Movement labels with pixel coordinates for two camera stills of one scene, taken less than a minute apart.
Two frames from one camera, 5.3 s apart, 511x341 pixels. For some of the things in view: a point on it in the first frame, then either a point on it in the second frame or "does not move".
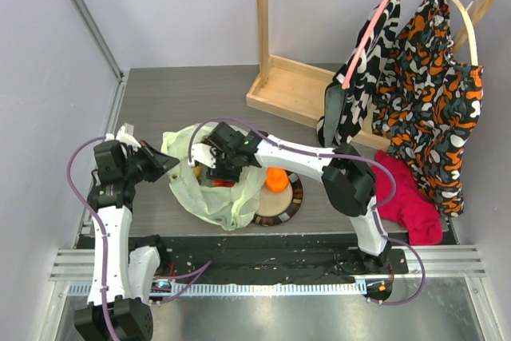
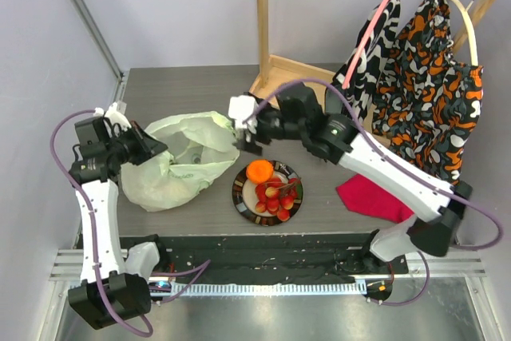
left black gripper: [159, 162] to [148, 146]
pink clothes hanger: [353, 70] does not move
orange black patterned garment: [427, 104] does not move
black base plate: [273, 259] does not move
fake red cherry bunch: [223, 183] to [276, 196]
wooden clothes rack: [294, 90] does not move
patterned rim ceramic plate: [276, 207] to [245, 199]
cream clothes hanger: [472, 29] does not move
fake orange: [276, 179] to [259, 171]
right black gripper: [219, 167] to [252, 133]
